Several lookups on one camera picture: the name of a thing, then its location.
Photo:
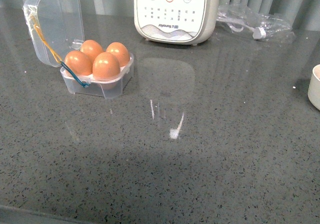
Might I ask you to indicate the brown egg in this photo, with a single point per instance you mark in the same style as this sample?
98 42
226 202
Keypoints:
79 63
120 52
92 49

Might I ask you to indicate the brown egg front left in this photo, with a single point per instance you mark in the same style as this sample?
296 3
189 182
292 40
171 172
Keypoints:
79 63

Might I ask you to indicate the brown egg back right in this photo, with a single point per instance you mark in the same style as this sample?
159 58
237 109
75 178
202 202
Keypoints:
120 52

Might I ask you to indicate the brown egg carried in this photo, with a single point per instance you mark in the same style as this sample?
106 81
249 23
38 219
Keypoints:
105 66

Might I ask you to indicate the brown egg back left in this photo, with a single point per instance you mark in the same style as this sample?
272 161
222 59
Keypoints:
92 49

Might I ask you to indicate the yellow and blue rubber bands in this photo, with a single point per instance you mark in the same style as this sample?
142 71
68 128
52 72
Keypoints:
56 56

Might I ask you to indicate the clear plastic egg box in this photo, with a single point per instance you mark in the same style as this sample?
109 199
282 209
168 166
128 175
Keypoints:
62 26

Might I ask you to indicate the white ceramic bowl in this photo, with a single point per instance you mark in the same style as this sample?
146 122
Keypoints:
314 87

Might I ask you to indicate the white Joyoung soymilk maker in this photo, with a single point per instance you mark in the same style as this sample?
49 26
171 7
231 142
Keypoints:
184 22

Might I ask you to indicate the clear plastic bag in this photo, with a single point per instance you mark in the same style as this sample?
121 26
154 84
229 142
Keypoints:
277 29

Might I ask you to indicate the white power cable plug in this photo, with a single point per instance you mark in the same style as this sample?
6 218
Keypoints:
237 25

